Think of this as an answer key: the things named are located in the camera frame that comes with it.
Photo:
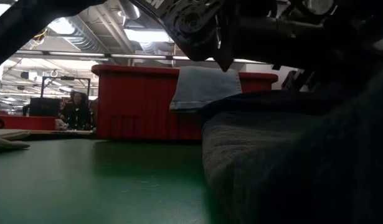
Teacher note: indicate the smooth silver ventilation duct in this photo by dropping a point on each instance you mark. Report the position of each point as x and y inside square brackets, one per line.
[130, 7]

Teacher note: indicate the red plastic laundry bin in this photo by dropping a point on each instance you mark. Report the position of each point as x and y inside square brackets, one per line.
[132, 105]

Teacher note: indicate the dark blue denim jeans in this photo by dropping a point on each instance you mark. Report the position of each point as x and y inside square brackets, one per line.
[287, 149]

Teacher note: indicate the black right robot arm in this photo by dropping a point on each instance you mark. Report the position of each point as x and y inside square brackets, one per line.
[350, 37]

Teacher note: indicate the green table mat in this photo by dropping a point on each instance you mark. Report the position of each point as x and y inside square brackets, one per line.
[101, 183]

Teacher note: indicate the black monitor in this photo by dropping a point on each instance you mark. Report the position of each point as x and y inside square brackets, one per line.
[45, 107]

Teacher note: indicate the corrugated silver ventilation duct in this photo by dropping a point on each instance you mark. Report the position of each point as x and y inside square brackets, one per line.
[82, 37]

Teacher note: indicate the person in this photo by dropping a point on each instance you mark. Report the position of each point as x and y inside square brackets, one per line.
[76, 113]

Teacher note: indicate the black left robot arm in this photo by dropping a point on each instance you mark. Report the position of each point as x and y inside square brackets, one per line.
[23, 25]

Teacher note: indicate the light blue denim garment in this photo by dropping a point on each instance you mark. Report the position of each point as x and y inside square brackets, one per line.
[203, 87]

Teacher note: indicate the long ceiling light bar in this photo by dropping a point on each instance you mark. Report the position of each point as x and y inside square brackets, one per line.
[85, 55]

